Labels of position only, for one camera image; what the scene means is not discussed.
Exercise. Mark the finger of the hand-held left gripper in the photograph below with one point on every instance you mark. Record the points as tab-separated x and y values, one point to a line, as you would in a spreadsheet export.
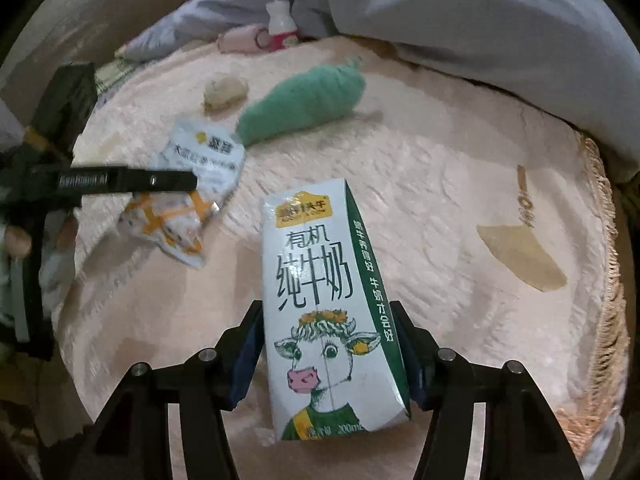
150	179

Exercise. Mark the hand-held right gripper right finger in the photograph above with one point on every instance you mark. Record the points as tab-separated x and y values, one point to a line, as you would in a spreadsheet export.
416	380

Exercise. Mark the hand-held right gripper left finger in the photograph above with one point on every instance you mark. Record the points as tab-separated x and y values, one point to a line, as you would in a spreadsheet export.
247	357

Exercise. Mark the white orange snack packet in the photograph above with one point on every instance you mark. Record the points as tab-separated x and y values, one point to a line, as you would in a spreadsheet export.
200	155

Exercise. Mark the white green milk carton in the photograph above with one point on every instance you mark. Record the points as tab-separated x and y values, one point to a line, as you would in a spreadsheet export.
310	270

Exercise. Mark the person's left hand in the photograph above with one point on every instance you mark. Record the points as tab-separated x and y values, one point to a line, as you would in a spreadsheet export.
17	240

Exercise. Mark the green striped cloth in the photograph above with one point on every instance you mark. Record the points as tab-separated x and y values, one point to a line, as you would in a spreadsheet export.
112	72

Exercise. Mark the wooden wardrobe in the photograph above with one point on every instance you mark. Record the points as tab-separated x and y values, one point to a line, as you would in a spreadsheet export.
75	10

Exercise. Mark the brown crumpled tissue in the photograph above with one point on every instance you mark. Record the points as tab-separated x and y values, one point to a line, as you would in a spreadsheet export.
225	91

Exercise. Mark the tan fan with tassel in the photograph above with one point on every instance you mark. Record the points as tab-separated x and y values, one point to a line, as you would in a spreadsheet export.
520	255

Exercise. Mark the pink bottle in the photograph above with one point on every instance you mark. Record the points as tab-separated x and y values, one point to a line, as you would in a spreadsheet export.
240	40

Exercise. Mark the green rolled towel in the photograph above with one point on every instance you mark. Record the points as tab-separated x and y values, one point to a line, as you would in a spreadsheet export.
305	100

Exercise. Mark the white bottle with red label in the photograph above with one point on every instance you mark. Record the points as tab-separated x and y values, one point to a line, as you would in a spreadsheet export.
282	27

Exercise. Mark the pink blanket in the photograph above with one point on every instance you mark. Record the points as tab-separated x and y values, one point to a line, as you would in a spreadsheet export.
440	160

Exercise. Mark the grey duvet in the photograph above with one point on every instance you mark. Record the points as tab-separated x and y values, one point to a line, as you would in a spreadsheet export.
475	20

